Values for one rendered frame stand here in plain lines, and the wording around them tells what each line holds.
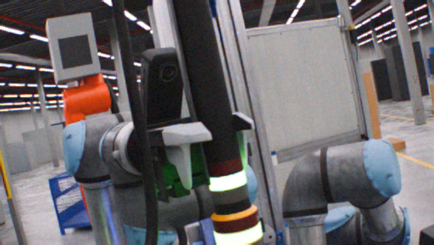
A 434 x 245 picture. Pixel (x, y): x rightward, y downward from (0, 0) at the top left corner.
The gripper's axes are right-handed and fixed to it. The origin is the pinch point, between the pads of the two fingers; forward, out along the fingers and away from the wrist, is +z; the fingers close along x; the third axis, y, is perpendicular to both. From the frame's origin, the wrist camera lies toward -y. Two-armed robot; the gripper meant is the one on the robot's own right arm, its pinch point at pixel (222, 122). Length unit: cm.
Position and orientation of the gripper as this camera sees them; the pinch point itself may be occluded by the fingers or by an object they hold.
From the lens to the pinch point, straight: 37.8
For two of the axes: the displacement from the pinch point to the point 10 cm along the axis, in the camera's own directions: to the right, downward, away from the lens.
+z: 4.6, -0.5, -8.8
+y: 2.1, 9.8, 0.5
